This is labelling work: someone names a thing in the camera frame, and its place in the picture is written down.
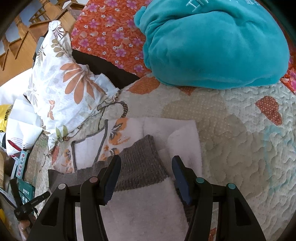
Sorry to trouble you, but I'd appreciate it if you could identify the teal fleece blanket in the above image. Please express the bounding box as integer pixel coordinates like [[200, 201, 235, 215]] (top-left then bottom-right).
[[134, 0, 290, 90]]

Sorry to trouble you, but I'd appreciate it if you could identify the yellow plastic bag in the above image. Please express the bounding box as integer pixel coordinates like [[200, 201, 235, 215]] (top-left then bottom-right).
[[0, 104, 14, 133]]

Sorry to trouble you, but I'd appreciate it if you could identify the white paper bag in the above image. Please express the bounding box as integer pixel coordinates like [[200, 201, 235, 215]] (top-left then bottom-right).
[[5, 96, 43, 159]]

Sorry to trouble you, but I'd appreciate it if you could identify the pale box with red dots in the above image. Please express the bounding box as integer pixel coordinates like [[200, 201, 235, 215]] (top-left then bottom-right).
[[13, 150, 30, 179]]

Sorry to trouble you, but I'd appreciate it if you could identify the black handheld device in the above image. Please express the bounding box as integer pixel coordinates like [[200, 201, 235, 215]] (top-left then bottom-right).
[[9, 178, 51, 224]]

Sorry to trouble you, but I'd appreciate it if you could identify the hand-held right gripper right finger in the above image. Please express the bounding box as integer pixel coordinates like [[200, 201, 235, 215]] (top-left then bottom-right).
[[171, 156, 267, 241]]

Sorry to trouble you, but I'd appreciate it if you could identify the cream quilted bedspread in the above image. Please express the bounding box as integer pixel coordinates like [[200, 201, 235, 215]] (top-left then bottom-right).
[[22, 75, 296, 241]]

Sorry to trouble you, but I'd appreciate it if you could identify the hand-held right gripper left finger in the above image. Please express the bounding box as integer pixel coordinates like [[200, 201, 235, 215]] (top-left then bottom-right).
[[27, 155, 122, 241]]

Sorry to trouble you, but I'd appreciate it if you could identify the white garment with grey knit trim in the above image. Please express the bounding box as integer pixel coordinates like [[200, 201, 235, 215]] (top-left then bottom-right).
[[47, 117, 204, 241]]

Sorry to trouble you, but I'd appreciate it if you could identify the teal box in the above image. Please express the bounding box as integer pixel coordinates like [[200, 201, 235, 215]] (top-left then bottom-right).
[[16, 178, 36, 205]]

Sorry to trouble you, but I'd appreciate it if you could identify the wooden stair railing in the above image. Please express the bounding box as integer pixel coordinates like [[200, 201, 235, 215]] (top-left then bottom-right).
[[0, 0, 86, 87]]

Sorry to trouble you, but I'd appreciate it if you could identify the orange floral bed sheet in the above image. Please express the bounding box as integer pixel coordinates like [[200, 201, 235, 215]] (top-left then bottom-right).
[[70, 0, 296, 95]]

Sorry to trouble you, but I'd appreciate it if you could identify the black cloth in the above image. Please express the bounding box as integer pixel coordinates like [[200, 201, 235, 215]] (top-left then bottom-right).
[[72, 49, 140, 90]]

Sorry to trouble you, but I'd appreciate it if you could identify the white floral pillow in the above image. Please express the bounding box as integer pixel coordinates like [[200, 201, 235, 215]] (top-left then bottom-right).
[[23, 20, 121, 151]]

